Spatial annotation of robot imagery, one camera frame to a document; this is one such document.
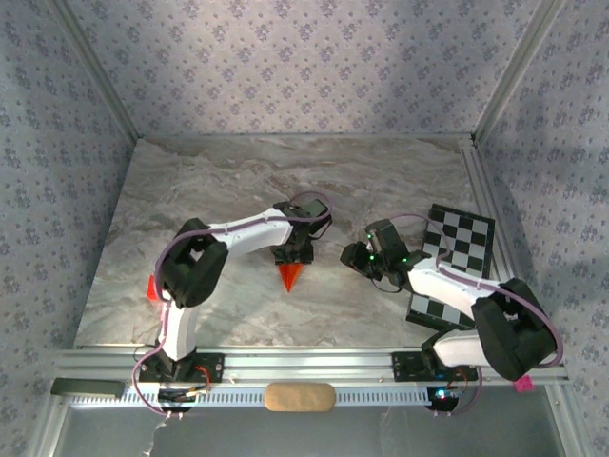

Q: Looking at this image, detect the orange paper sheet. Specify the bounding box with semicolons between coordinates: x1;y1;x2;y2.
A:
277;263;305;293

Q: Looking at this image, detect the black white checkerboard panel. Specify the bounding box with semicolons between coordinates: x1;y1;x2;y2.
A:
405;203;496;330

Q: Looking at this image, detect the tan oval pad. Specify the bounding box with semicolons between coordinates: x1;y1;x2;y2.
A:
264;382;337;413

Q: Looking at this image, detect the black flat bar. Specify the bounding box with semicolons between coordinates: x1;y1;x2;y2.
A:
49;378;126;400

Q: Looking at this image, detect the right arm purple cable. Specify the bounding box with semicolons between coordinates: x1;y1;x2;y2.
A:
387;212;565;420

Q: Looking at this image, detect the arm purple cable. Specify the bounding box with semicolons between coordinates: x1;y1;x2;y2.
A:
387;212;565;420
128;190;334;421

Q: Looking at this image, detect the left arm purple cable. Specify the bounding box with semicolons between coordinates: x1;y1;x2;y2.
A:
128;190;334;421

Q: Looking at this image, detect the thin aluminium edge rail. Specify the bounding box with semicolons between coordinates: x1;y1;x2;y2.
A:
135;132;477;142

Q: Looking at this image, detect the aluminium side rail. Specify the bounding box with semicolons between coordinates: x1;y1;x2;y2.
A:
459;136;541;347

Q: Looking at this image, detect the long aluminium mounting rail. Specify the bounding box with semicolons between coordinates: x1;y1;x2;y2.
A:
51;346;571;386

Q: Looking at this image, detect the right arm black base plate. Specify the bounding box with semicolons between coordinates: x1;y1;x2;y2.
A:
390;350;480;383

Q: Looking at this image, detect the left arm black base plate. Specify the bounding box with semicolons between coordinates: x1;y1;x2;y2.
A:
137;352;226;385

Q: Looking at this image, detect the white slotted cable duct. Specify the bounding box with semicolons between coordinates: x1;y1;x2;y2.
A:
69;383;461;408

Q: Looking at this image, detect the aluminium frame post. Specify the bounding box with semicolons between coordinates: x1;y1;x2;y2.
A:
47;0;140;142
473;0;567;142

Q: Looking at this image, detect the aluminium frame leg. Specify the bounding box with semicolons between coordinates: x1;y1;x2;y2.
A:
546;383;596;457
28;394;72;457

